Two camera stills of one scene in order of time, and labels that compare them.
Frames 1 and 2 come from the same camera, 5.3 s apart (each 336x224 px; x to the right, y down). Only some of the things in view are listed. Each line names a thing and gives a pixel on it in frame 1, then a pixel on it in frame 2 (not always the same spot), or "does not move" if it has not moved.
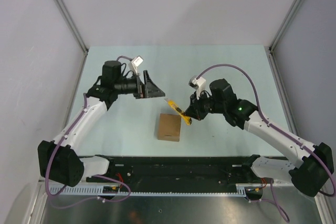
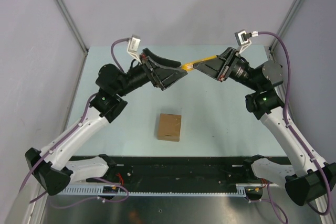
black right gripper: (194, 110) to (217, 67)
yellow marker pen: (179, 112) to (189, 66)
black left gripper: (148, 89) to (163, 77)
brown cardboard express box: (169, 127) does not move
